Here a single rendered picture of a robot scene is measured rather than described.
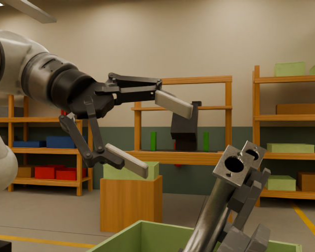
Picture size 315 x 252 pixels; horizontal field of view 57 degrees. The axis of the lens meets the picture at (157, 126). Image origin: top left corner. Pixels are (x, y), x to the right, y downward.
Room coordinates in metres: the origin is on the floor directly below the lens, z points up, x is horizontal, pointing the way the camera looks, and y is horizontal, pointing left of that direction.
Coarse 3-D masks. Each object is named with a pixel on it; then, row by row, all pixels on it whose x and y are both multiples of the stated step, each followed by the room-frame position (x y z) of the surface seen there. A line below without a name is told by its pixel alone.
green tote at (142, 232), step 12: (132, 228) 0.78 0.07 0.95; (144, 228) 0.81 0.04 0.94; (156, 228) 0.80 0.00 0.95; (168, 228) 0.78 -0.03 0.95; (180, 228) 0.77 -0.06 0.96; (192, 228) 0.76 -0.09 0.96; (108, 240) 0.68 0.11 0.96; (120, 240) 0.72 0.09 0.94; (132, 240) 0.78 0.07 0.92; (144, 240) 0.81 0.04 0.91; (156, 240) 0.80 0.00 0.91; (168, 240) 0.78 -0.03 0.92; (180, 240) 0.77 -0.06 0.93
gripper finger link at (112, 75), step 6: (120, 78) 0.52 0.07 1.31; (126, 78) 0.52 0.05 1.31; (132, 78) 0.52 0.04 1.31; (138, 78) 0.52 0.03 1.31; (144, 78) 0.52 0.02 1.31; (150, 78) 0.52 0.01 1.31; (156, 78) 0.52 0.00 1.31; (120, 84) 0.52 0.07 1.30; (126, 84) 0.52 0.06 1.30; (132, 84) 0.52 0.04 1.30; (138, 84) 0.52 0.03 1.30; (144, 84) 0.52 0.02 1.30; (150, 84) 0.53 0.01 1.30
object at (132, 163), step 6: (108, 144) 0.42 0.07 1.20; (108, 150) 0.42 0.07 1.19; (114, 150) 0.41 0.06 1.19; (120, 150) 0.41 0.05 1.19; (120, 156) 0.41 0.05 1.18; (126, 156) 0.41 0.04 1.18; (132, 156) 0.41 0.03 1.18; (126, 162) 0.41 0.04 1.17; (132, 162) 0.40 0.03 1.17; (138, 162) 0.40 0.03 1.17; (132, 168) 0.42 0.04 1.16; (138, 168) 0.41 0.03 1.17; (144, 168) 0.40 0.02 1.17; (138, 174) 0.42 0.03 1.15; (144, 174) 0.41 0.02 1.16
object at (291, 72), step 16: (288, 64) 4.45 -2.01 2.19; (304, 64) 4.39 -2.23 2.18; (256, 80) 4.49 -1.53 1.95; (272, 80) 4.43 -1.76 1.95; (288, 80) 4.38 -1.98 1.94; (304, 80) 4.32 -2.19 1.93; (256, 96) 4.53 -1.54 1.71; (256, 112) 4.53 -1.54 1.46; (288, 112) 4.50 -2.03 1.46; (304, 112) 4.42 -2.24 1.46; (256, 128) 4.53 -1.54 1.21; (256, 144) 4.53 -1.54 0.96; (272, 144) 4.50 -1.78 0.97; (288, 144) 4.83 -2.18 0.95; (304, 144) 4.79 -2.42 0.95; (272, 176) 4.89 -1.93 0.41; (288, 176) 4.82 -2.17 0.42; (304, 176) 4.43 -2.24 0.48; (272, 192) 4.43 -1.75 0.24; (288, 192) 4.42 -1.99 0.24; (304, 192) 4.37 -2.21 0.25
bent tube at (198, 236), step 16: (224, 160) 0.40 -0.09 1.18; (240, 160) 0.40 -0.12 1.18; (224, 176) 0.38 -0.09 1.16; (240, 176) 0.38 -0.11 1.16; (224, 192) 0.43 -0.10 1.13; (208, 208) 0.47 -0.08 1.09; (224, 208) 0.46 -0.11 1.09; (208, 224) 0.46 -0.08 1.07; (192, 240) 0.46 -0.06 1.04; (208, 240) 0.46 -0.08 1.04
